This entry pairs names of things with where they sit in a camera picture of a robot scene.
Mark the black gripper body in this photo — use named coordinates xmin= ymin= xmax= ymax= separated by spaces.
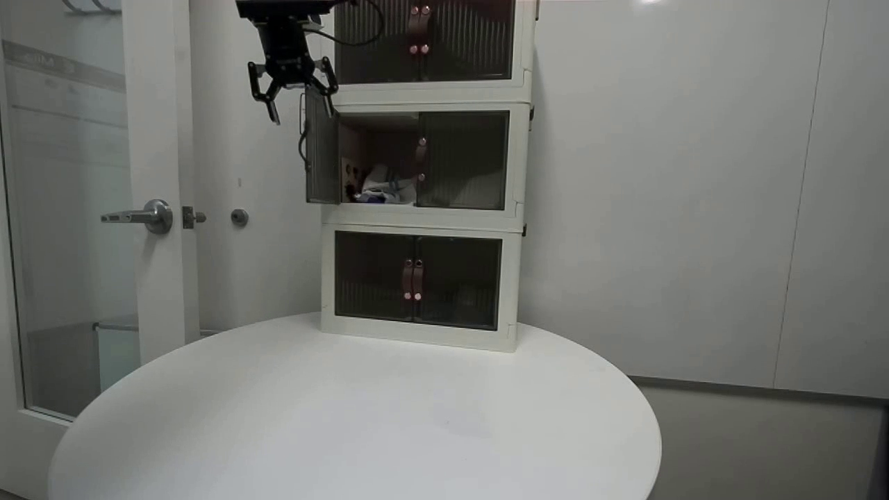
xmin=255 ymin=14 xmax=316 ymax=70

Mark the dark transparent cabinet door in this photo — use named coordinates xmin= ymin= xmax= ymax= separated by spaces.
xmin=416 ymin=0 xmax=516 ymax=83
xmin=303 ymin=87 xmax=343 ymax=209
xmin=415 ymin=108 xmax=514 ymax=214
xmin=333 ymin=230 xmax=416 ymax=328
xmin=333 ymin=0 xmax=419 ymax=87
xmin=412 ymin=233 xmax=504 ymax=333

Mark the white door with glass pane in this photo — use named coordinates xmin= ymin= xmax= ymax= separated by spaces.
xmin=0 ymin=0 xmax=203 ymax=500

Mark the white three-tier shelf cabinet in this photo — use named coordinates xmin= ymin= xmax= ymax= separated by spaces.
xmin=316 ymin=0 xmax=541 ymax=355

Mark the white and blue bundle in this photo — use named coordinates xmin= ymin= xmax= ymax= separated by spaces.
xmin=353 ymin=160 xmax=419 ymax=209

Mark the grey cloth bundle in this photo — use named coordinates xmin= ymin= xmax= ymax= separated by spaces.
xmin=422 ymin=169 xmax=509 ymax=210

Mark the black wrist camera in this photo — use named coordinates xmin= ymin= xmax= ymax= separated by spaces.
xmin=234 ymin=0 xmax=326 ymax=19

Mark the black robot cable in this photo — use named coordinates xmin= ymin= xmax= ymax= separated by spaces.
xmin=303 ymin=0 xmax=390 ymax=51

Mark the silver door lever handle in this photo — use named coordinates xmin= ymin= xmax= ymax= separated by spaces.
xmin=97 ymin=198 xmax=178 ymax=237

